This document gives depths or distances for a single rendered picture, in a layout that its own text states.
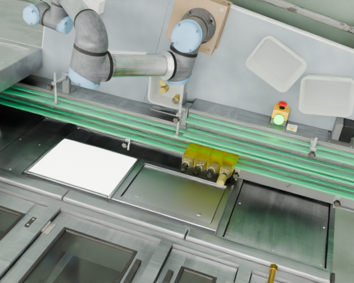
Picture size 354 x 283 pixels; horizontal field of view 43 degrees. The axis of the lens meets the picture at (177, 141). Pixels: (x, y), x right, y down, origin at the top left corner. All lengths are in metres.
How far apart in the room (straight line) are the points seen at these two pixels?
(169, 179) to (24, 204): 0.64
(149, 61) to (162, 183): 0.61
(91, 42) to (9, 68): 0.83
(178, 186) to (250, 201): 0.34
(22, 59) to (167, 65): 0.86
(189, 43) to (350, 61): 0.70
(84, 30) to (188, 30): 0.42
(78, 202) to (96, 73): 0.61
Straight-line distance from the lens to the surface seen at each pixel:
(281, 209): 2.12
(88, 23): 1.58
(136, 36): 2.22
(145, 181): 2.07
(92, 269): 1.74
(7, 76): 2.31
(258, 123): 2.08
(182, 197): 2.00
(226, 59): 2.11
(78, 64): 1.59
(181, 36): 1.78
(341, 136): 2.10
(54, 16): 1.94
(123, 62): 1.67
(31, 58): 2.44
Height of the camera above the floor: 2.69
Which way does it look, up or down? 55 degrees down
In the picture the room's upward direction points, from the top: 146 degrees counter-clockwise
